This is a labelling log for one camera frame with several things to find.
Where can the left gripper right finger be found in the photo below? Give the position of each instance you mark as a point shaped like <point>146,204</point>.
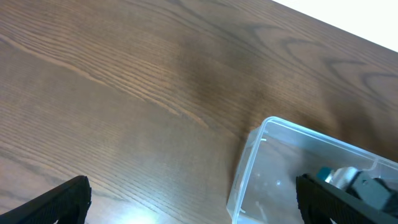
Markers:
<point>321,202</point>

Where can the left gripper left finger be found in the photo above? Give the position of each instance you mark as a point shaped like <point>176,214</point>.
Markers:
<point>66,204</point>

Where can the clear plastic container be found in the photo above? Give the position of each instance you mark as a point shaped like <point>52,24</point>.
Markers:
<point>278,151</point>

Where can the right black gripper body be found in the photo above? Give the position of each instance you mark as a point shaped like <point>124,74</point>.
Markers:
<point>373,192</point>

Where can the white blue cardboard box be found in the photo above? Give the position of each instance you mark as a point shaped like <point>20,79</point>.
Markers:
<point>340,178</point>

